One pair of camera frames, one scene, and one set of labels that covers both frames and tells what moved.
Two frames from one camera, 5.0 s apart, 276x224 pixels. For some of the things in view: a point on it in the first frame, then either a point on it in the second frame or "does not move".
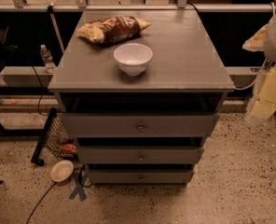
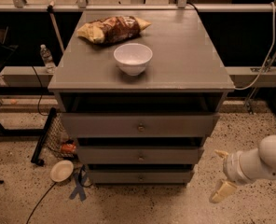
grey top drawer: x=141 y=124 does not move
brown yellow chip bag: x=112 y=29 does not move
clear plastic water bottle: x=48 y=60 does not move
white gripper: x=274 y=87 -> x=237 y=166
